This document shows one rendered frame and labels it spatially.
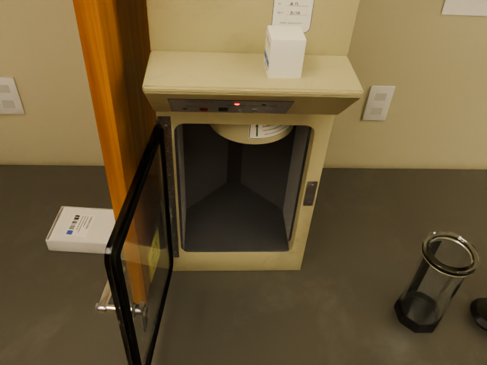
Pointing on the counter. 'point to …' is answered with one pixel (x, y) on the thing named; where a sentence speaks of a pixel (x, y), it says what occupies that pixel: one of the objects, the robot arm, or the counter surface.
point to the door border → (115, 261)
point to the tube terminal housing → (332, 17)
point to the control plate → (230, 106)
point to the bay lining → (239, 167)
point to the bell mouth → (252, 132)
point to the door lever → (105, 301)
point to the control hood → (250, 81)
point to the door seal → (124, 242)
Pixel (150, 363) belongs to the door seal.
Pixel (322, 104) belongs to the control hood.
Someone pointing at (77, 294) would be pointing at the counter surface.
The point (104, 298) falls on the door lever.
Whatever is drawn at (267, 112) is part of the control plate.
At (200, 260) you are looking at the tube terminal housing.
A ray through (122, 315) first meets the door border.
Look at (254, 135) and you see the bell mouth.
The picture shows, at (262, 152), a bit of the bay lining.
